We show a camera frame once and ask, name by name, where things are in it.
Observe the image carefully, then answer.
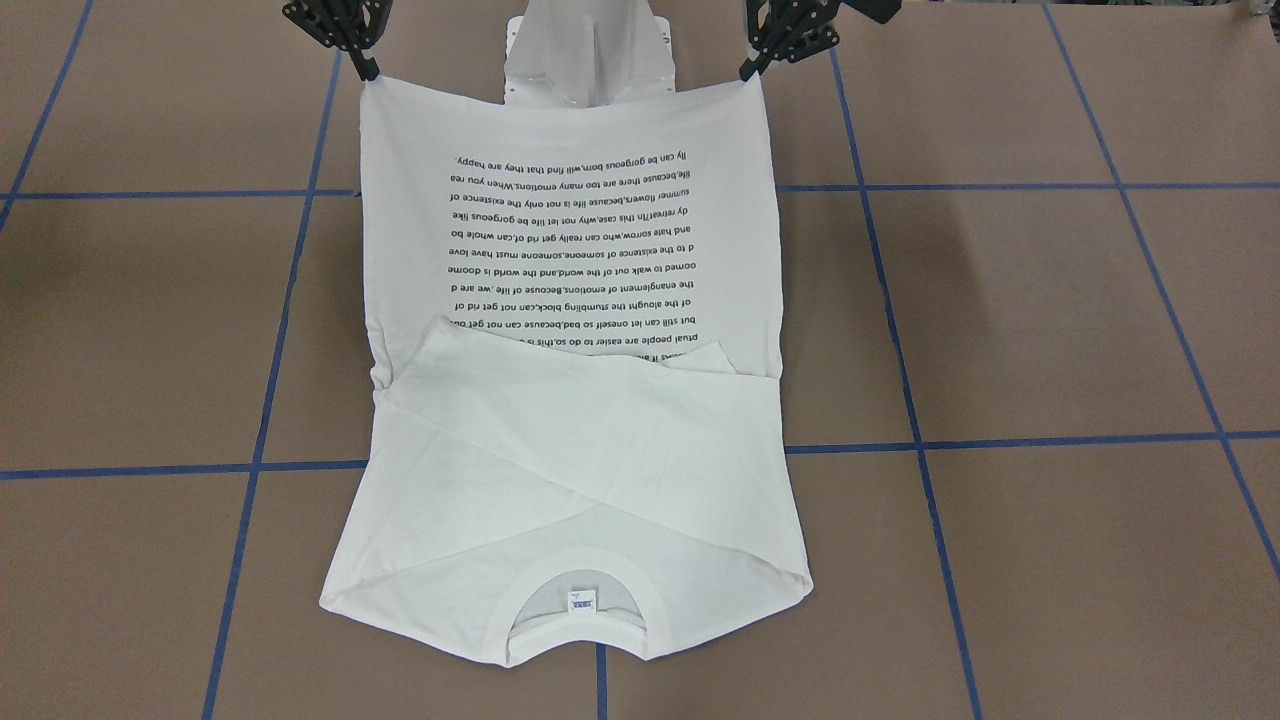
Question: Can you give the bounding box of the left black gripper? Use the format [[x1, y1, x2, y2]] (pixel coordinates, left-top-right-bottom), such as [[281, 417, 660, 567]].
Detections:
[[739, 1, 844, 82]]

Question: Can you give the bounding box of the white printed t-shirt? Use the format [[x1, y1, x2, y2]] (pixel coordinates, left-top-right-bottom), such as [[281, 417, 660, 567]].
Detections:
[[319, 77, 813, 667]]

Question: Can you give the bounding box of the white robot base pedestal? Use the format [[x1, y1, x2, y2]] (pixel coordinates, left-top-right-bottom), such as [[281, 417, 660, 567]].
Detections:
[[504, 1, 676, 108]]

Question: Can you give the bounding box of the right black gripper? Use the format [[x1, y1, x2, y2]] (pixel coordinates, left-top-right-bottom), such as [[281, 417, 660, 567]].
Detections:
[[282, 0, 394, 82]]

